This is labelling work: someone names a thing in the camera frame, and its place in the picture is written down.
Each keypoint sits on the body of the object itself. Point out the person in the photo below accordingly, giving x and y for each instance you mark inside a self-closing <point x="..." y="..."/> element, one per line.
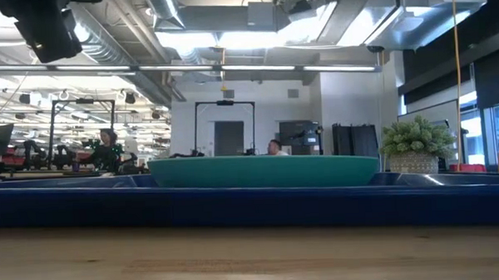
<point x="106" y="155"/>
<point x="274" y="147"/>

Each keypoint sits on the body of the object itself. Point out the black cabinet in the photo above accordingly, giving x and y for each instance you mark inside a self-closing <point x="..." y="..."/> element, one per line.
<point x="355" y="140"/>

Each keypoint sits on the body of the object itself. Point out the black gantry frame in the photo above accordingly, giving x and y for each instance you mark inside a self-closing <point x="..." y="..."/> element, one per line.
<point x="224" y="102"/>
<point x="83" y="101"/>

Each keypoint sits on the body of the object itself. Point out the grey partition panel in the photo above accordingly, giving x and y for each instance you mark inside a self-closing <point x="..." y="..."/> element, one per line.
<point x="431" y="110"/>

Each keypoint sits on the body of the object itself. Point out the teal round plate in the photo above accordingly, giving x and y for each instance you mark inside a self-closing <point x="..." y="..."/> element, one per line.
<point x="263" y="173"/>

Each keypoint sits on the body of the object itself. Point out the small potted green plant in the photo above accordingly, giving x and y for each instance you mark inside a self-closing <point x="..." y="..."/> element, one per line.
<point x="416" y="140"/>

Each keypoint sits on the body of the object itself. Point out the black office machine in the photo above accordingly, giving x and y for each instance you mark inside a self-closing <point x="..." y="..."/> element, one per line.
<point x="295" y="132"/>

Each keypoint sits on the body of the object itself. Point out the blue plastic tray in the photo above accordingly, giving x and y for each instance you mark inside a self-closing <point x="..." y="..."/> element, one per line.
<point x="235" y="207"/>

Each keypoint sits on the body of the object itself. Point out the long ceiling light bar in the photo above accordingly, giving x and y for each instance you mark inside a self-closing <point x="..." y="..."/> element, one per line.
<point x="255" y="68"/>

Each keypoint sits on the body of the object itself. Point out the dark grey door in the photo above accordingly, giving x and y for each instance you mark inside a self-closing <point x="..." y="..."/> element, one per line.
<point x="228" y="138"/>

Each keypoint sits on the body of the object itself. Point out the red low object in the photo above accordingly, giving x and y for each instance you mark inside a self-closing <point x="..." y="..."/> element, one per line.
<point x="467" y="168"/>

